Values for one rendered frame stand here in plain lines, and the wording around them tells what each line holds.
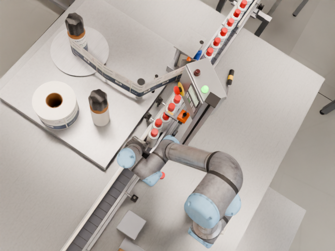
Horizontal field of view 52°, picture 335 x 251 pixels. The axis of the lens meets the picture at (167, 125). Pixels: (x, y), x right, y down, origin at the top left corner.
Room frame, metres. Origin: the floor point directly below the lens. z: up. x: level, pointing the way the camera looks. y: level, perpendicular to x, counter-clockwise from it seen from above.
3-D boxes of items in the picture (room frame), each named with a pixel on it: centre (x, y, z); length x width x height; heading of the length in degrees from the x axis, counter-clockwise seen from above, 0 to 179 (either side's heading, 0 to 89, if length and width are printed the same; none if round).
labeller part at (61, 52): (0.82, 0.60, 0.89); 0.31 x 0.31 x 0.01
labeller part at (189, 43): (0.97, 0.06, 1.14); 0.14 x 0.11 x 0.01; 169
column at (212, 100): (0.55, -0.11, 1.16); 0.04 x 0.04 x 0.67; 79
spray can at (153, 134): (0.50, 0.04, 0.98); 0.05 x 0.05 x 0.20
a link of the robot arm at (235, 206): (0.31, -0.36, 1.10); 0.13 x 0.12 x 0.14; 164
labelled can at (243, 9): (1.38, -0.12, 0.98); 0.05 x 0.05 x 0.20
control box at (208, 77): (0.63, -0.06, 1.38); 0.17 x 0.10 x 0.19; 44
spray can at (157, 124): (0.55, 0.04, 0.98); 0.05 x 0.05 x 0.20
